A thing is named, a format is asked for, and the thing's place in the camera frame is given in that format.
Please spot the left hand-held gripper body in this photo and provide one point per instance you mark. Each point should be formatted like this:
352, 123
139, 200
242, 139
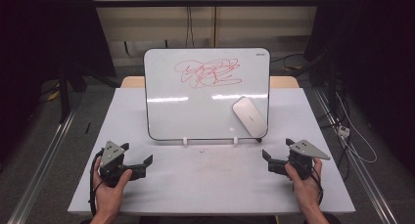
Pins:
111, 154

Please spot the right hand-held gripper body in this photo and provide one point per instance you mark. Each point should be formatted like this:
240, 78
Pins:
305, 150

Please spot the white whiteboard eraser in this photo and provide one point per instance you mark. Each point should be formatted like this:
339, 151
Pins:
249, 116

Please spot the white whiteboard with black frame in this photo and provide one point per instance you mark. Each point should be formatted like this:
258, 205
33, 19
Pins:
182, 116

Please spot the person's right hand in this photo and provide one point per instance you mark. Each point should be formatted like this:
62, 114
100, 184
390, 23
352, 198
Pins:
306, 191

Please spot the person's left hand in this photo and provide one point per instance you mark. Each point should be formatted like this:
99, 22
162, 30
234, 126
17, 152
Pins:
107, 198

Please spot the black pen on floor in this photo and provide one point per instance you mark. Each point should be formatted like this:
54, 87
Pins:
87, 128

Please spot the white whiteboard support clip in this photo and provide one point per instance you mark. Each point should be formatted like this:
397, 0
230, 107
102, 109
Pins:
235, 140
185, 141

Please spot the black metal stand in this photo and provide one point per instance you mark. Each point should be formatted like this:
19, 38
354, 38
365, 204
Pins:
64, 97

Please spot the black curtain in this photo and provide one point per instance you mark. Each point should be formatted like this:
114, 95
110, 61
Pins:
375, 54
39, 54

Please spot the black horizontal bar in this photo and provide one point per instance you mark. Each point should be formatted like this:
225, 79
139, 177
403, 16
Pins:
195, 2

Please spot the aluminium floor rail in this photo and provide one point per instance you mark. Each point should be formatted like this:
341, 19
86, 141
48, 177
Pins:
359, 165
42, 165

